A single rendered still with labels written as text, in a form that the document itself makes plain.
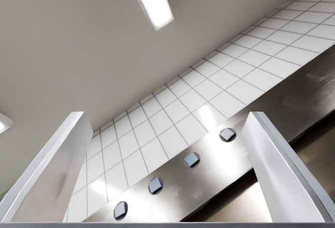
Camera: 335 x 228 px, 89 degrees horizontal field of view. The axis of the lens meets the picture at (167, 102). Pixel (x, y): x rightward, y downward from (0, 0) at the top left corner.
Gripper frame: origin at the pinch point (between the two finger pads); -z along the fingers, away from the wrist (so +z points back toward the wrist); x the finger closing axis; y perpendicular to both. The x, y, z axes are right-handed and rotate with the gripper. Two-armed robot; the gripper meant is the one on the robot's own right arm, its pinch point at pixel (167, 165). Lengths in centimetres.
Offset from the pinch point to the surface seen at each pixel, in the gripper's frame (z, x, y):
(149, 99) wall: -78, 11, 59
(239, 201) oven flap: -16, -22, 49
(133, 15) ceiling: -87, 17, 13
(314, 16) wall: -96, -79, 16
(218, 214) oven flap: -14, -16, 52
